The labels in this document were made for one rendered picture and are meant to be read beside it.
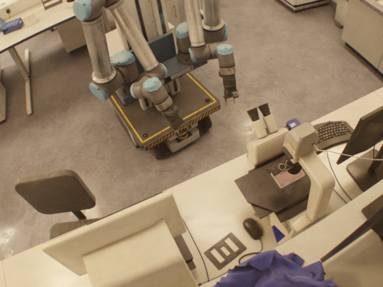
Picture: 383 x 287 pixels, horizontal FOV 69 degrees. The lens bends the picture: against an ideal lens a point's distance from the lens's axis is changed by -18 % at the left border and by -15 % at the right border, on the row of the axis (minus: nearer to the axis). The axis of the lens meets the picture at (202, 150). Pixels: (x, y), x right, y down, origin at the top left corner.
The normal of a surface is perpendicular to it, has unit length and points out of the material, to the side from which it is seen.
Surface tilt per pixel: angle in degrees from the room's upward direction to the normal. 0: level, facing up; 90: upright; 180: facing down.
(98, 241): 53
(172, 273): 74
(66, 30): 90
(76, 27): 90
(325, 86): 0
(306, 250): 0
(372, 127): 90
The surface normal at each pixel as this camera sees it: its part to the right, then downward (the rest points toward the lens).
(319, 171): -0.08, -0.57
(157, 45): 0.55, 0.66
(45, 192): 0.16, 0.80
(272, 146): 0.34, 0.36
